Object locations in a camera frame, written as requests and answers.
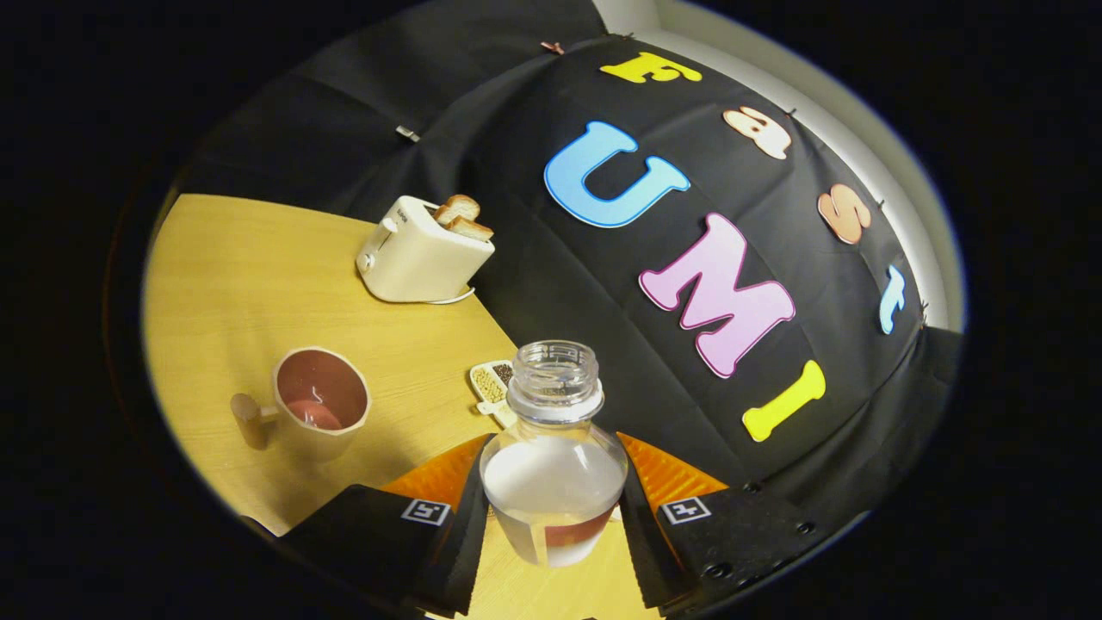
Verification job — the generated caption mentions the white toaster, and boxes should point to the white toaster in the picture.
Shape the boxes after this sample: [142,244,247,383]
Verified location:
[356,195,497,304]

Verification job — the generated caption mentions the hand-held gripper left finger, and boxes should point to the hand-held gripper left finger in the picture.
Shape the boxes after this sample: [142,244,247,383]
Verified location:
[280,433,498,617]

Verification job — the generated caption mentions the clear plastic juice bottle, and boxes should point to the clear plastic juice bottle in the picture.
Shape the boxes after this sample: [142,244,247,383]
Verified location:
[479,340,629,569]

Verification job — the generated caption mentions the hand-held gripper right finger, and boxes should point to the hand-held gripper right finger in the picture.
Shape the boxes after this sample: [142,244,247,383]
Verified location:
[616,431,849,617]

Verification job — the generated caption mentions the beige cup with wooden handle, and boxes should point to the beige cup with wooden handle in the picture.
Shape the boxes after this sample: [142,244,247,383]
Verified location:
[230,346,372,463]

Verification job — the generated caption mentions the white divided seasoning dish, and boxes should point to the white divided seasoning dish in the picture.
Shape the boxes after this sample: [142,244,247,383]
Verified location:
[468,360,519,429]

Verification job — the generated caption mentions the black backdrop cloth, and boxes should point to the black backdrop cloth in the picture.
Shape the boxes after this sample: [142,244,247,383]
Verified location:
[176,0,965,518]

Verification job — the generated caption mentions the wooden table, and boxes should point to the wooden table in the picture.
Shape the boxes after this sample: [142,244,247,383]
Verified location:
[142,193,664,620]

